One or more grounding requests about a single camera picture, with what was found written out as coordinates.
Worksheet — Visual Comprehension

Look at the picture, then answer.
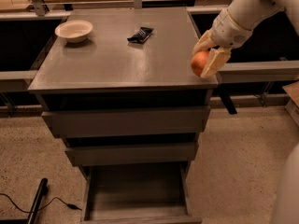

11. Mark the white bowl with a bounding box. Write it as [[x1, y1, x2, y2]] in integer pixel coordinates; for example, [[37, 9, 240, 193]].
[[55, 20, 93, 43]]

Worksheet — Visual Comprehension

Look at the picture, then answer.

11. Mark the orange fruit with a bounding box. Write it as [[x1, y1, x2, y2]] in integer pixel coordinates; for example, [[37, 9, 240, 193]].
[[191, 50, 209, 77]]

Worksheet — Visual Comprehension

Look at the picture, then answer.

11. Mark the grey open bottom drawer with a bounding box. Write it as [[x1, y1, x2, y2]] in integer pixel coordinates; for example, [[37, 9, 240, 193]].
[[80, 162, 202, 224]]

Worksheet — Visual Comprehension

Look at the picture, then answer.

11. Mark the grey middle drawer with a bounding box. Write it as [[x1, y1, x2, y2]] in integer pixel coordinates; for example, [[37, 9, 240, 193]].
[[65, 142, 198, 166]]

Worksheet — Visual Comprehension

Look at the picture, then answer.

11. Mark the grey top drawer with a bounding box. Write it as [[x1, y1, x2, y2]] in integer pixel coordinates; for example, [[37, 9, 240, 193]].
[[42, 106, 210, 138]]

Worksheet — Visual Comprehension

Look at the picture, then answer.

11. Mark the grey drawer cabinet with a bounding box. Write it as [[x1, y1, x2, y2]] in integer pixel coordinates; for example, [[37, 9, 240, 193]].
[[27, 7, 220, 224]]

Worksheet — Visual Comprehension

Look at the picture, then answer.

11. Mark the black bar on floor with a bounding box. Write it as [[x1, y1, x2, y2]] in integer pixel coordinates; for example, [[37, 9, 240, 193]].
[[0, 178, 48, 224]]

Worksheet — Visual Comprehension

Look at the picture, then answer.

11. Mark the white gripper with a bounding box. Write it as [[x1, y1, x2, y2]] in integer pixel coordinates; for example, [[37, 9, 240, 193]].
[[192, 8, 252, 78]]

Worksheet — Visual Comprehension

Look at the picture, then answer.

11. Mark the wooden box at right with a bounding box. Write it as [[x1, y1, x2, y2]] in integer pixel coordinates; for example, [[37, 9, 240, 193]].
[[283, 81, 299, 127]]

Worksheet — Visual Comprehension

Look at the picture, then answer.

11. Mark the black snack packet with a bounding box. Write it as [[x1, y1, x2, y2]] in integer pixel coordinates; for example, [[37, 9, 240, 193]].
[[127, 27, 153, 44]]

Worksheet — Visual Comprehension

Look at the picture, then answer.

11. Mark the grey metal railing frame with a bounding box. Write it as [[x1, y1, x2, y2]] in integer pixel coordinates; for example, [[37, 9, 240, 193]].
[[1, 0, 298, 109]]

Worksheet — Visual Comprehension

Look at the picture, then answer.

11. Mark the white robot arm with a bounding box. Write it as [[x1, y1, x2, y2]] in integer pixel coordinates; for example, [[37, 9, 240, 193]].
[[192, 0, 299, 224]]

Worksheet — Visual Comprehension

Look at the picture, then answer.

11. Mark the black cable on floor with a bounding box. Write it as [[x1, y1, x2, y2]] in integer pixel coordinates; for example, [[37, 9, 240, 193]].
[[0, 192, 83, 215]]

